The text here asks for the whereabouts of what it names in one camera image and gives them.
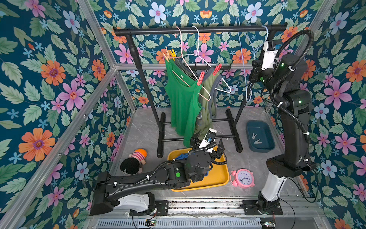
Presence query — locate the white wire hanger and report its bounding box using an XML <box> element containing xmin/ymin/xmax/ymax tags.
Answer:
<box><xmin>237</xmin><ymin>25</ymin><xmax>269</xmax><ymax>103</ymax></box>
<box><xmin>187</xmin><ymin>38</ymin><xmax>231</xmax><ymax>94</ymax></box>

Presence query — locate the red clothespin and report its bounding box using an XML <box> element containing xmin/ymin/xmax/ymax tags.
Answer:
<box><xmin>197</xmin><ymin>71</ymin><xmax>205</xmax><ymax>86</ymax></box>
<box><xmin>213</xmin><ymin>64</ymin><xmax>223</xmax><ymax>75</ymax></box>

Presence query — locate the olive grey tank top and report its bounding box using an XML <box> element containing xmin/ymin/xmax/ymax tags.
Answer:
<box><xmin>188</xmin><ymin>67</ymin><xmax>221</xmax><ymax>139</ymax></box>

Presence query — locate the yellow clothespin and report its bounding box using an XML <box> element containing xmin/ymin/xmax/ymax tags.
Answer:
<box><xmin>168</xmin><ymin>49</ymin><xmax>177</xmax><ymax>60</ymax></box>

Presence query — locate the blue tank top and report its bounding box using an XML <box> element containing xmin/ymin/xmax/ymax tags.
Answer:
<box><xmin>175</xmin><ymin>153</ymin><xmax>188</xmax><ymax>160</ymax></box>

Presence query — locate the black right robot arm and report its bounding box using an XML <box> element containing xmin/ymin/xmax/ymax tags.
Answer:
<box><xmin>253</xmin><ymin>54</ymin><xmax>315</xmax><ymax>215</ymax></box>

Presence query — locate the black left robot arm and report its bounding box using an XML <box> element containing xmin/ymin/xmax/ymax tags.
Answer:
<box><xmin>90</xmin><ymin>141</ymin><xmax>225</xmax><ymax>215</ymax></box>

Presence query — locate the green tank top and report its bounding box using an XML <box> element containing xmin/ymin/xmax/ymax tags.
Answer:
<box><xmin>165</xmin><ymin>59</ymin><xmax>202</xmax><ymax>148</ymax></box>

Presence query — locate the yellow plastic tray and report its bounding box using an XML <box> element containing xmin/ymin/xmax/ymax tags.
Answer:
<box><xmin>167</xmin><ymin>148</ymin><xmax>230</xmax><ymax>192</ymax></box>

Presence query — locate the pink alarm clock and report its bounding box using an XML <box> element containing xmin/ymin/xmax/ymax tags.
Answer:
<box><xmin>230</xmin><ymin>169</ymin><xmax>255</xmax><ymax>189</ymax></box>

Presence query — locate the dark teal tray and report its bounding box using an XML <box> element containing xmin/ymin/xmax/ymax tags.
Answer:
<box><xmin>246</xmin><ymin>120</ymin><xmax>275</xmax><ymax>153</ymax></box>

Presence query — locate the black clothes rack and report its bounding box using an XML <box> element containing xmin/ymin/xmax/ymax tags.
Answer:
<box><xmin>113</xmin><ymin>23</ymin><xmax>288</xmax><ymax>158</ymax></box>

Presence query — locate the doll with striped shirt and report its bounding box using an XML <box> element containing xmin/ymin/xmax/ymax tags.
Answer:
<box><xmin>120</xmin><ymin>148</ymin><xmax>148</xmax><ymax>175</ymax></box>

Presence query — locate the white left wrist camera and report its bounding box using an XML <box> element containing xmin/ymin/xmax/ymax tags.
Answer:
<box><xmin>199</xmin><ymin>128</ymin><xmax>217</xmax><ymax>148</ymax></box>

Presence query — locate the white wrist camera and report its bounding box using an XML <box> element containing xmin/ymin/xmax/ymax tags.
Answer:
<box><xmin>261</xmin><ymin>40</ymin><xmax>282</xmax><ymax>71</ymax></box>
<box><xmin>199</xmin><ymin>128</ymin><xmax>217</xmax><ymax>148</ymax></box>

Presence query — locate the black corrugated cable right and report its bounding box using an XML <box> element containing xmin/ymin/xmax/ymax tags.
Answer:
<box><xmin>270</xmin><ymin>29</ymin><xmax>315</xmax><ymax>144</ymax></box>

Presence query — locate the black corrugated cable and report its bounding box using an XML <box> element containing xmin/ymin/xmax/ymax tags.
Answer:
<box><xmin>270</xmin><ymin>29</ymin><xmax>315</xmax><ymax>144</ymax></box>
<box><xmin>111</xmin><ymin>141</ymin><xmax>228</xmax><ymax>195</ymax></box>

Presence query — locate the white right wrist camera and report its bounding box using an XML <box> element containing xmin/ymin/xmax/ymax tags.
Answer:
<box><xmin>261</xmin><ymin>40</ymin><xmax>282</xmax><ymax>71</ymax></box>

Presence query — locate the black corrugated cable left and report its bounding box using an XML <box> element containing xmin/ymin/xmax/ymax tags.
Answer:
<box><xmin>111</xmin><ymin>141</ymin><xmax>228</xmax><ymax>195</ymax></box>

